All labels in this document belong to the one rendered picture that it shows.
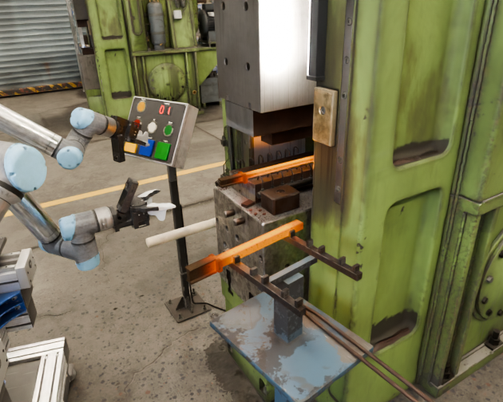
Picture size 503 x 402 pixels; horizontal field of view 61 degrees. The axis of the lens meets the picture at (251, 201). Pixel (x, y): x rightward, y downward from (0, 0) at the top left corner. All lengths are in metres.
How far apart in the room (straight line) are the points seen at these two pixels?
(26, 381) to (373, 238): 1.51
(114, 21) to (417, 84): 5.27
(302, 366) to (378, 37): 0.89
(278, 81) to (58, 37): 8.10
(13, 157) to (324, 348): 0.96
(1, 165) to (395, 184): 1.10
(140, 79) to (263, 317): 5.26
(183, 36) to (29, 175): 5.41
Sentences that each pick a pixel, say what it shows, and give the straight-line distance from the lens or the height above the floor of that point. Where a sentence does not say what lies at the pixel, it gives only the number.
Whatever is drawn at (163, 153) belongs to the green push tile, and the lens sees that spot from 1.92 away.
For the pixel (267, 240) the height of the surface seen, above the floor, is 0.98.
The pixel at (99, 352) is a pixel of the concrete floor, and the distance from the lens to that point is 2.43.
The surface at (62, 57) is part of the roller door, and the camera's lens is 9.39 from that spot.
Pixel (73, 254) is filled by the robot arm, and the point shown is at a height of 0.89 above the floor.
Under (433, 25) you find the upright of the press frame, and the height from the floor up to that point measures 1.52.
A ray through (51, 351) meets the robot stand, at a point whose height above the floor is 0.23.
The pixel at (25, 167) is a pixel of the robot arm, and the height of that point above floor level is 1.25.
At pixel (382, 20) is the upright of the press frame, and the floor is 1.55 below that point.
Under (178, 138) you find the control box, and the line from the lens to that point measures 1.89.
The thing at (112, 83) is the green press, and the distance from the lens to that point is 6.40.
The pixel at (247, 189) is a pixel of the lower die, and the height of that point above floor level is 0.95.
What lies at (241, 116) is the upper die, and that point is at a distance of 1.54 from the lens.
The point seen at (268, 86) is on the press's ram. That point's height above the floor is 1.35.
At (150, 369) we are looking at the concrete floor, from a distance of 2.27.
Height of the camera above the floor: 1.62
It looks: 26 degrees down
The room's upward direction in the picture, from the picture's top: 2 degrees counter-clockwise
